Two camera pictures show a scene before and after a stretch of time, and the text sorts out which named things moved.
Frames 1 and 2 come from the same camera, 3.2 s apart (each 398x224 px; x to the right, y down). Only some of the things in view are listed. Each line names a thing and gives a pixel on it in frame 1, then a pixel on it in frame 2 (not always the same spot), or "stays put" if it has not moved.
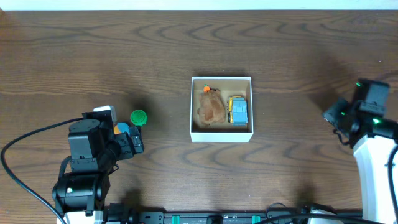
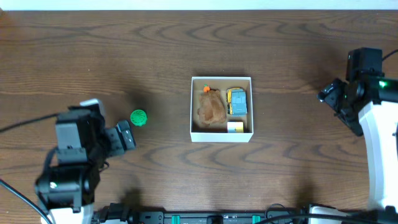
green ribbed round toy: x=138 y=117 stays put
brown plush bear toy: x=211 y=109 stays put
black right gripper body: x=333 y=112 -> x=333 y=98
